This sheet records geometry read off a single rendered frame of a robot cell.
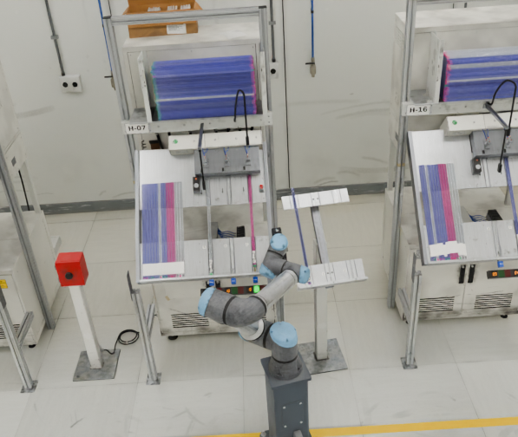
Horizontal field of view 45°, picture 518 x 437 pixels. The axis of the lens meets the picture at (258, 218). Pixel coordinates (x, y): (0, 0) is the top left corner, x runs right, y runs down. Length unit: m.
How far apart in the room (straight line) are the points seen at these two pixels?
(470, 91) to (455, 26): 0.34
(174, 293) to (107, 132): 1.79
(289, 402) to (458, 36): 2.00
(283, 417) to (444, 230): 1.23
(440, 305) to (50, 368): 2.32
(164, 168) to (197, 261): 0.53
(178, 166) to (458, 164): 1.47
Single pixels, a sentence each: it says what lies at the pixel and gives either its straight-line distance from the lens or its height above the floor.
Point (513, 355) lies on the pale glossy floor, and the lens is 3.90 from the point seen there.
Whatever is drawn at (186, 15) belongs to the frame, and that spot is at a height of 1.89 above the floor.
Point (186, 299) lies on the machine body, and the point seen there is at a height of 0.33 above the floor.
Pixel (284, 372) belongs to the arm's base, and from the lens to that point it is 2.82.
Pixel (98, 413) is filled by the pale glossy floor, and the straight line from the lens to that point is 3.63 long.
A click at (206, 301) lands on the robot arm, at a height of 1.09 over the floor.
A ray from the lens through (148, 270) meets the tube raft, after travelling 3.21.
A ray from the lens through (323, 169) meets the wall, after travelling 5.09.
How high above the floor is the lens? 2.62
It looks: 32 degrees down
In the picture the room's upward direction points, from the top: 4 degrees counter-clockwise
